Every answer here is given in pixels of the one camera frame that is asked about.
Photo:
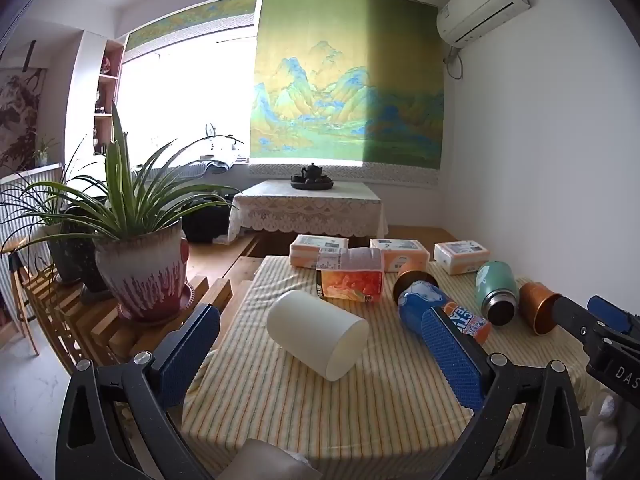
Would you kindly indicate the orange white tissue pack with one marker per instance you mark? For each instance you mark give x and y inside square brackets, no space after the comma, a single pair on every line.
[312,250]
[400,255]
[460,257]

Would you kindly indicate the grey folded cloth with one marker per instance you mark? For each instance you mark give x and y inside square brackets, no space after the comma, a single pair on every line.
[210,166]

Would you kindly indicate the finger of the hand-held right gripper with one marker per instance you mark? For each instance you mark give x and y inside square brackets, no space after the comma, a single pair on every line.
[580,320]
[617,316]

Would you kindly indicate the person's right hand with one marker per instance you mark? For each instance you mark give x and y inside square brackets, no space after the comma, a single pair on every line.
[605,430]

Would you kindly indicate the red pot saucer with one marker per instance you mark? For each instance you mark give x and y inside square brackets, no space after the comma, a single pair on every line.
[186,296]

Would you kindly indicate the plant in dark pot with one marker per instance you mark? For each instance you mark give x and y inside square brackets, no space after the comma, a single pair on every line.
[70,255]

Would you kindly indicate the white wall shelf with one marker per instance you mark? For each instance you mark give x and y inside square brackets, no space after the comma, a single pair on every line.
[87,100]

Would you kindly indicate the grey rounded object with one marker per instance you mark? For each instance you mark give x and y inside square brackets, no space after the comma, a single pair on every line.
[270,462]

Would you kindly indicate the wooden chair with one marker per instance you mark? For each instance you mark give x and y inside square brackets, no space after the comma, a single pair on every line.
[17,285]

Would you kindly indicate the orange drink carton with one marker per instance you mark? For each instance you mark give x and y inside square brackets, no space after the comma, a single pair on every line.
[350,286]

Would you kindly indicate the white air conditioner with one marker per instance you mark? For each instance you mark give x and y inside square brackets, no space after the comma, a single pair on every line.
[480,5]

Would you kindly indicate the white cup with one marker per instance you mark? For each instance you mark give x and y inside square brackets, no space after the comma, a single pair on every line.
[310,330]

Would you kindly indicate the blue and orange drink bottle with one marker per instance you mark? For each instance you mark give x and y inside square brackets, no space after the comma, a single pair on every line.
[416,305]

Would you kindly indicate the shiny copper cup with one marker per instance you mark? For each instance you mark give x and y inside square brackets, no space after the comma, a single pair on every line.
[537,305]

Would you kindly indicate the narrow landscape roller blind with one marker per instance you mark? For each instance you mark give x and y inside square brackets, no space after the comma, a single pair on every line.
[190,17]

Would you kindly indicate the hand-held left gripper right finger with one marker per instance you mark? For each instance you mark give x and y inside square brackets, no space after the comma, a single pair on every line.
[450,355]

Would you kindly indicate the large landscape roller blind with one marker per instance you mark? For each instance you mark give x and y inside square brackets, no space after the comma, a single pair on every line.
[345,85]

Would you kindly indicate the black bag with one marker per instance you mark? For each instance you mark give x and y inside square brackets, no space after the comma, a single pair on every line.
[205,222]

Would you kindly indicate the wall scroll painting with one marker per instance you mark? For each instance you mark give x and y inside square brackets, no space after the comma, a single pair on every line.
[17,110]

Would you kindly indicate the black tea tray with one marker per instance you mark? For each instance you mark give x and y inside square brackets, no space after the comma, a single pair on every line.
[312,184]

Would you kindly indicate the white radiator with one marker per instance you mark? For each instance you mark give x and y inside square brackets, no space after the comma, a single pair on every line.
[20,195]

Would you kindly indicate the low table with lace cloth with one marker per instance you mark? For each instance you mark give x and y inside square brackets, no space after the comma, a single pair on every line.
[305,207]

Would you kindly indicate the wooden slatted plant rack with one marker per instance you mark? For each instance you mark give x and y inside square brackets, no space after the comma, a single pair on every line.
[90,322]

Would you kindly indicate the plant in red white pot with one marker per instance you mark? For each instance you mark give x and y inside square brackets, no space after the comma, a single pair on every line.
[140,270]

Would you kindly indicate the green thermos bottle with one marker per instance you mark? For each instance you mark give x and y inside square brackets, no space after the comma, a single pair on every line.
[492,280]

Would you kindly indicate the striped yellow tablecloth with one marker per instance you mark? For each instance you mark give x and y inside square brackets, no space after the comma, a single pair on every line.
[380,410]

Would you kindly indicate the black teapot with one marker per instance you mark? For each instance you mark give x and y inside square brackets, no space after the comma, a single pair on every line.
[312,172]

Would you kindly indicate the dark copper cup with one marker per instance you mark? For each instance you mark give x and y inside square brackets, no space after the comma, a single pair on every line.
[412,276]

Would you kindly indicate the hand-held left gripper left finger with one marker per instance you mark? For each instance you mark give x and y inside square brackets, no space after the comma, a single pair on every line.
[190,355]

